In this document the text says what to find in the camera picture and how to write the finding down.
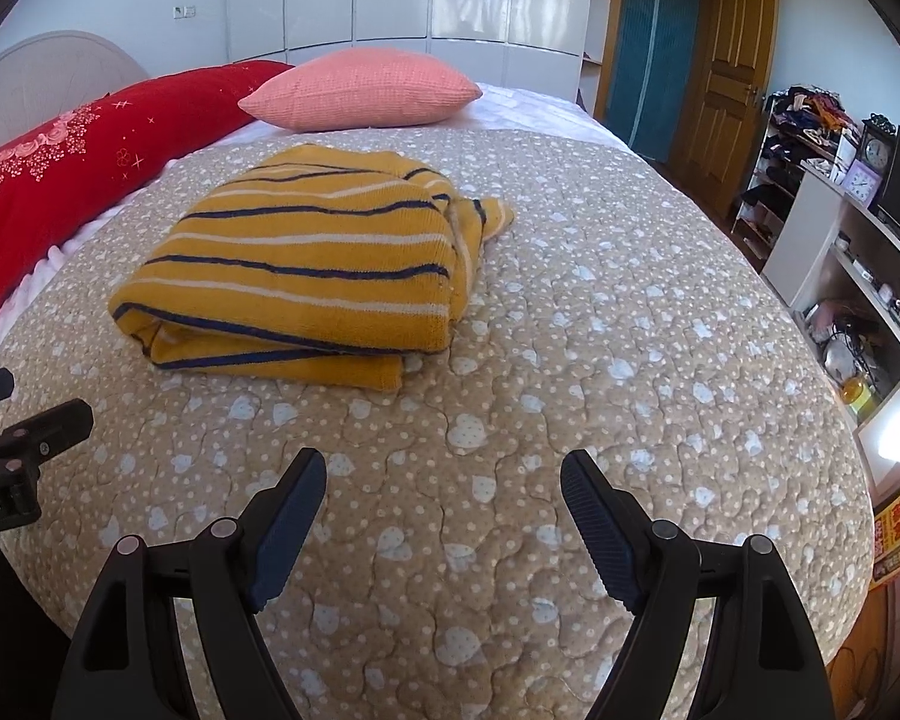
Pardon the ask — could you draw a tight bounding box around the white pink bedsheet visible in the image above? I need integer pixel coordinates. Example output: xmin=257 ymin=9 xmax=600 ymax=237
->
xmin=0 ymin=82 xmax=616 ymax=361

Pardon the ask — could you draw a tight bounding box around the beige dotted quilt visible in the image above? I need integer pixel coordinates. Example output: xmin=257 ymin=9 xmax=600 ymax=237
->
xmin=0 ymin=124 xmax=875 ymax=720

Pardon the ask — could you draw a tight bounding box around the grey rounded headboard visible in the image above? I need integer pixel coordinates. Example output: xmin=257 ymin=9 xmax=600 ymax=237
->
xmin=0 ymin=30 xmax=151 ymax=166

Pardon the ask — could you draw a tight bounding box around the pink square pillow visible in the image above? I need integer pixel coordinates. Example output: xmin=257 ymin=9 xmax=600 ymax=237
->
xmin=238 ymin=47 xmax=483 ymax=130

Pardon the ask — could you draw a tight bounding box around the yellow striped sweater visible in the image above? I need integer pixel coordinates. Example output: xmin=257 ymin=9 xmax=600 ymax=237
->
xmin=107 ymin=144 xmax=516 ymax=392

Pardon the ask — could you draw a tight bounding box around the yellow bottle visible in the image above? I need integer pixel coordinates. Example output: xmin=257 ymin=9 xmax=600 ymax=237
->
xmin=840 ymin=375 xmax=878 ymax=421

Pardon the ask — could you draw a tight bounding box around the black ornate clock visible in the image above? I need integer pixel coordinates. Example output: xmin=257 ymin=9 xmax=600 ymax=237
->
xmin=859 ymin=114 xmax=899 ymax=170

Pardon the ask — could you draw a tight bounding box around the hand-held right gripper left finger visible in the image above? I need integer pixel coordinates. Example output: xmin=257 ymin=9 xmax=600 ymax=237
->
xmin=51 ymin=448 xmax=328 ymax=720

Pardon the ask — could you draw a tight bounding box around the long red floral pillow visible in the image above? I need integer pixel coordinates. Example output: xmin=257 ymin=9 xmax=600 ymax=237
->
xmin=0 ymin=60 xmax=295 ymax=342

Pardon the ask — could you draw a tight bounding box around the purple square clock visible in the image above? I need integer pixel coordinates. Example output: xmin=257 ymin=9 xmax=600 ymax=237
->
xmin=844 ymin=159 xmax=884 ymax=209

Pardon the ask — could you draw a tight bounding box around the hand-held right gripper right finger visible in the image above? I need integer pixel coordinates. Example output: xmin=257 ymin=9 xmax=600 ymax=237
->
xmin=560 ymin=450 xmax=837 ymax=720

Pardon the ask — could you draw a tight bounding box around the teal door curtain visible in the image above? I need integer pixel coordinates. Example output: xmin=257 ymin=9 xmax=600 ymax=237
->
xmin=615 ymin=0 xmax=710 ymax=162

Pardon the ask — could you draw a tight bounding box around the wooden panel door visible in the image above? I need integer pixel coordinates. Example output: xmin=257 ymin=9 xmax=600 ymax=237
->
xmin=671 ymin=0 xmax=781 ymax=215

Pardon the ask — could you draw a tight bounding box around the white desk cabinet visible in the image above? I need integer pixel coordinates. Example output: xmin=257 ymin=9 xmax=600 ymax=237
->
xmin=761 ymin=161 xmax=900 ymax=421

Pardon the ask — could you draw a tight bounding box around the wooden open shelf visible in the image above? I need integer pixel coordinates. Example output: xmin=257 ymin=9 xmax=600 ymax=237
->
xmin=581 ymin=0 xmax=617 ymax=117

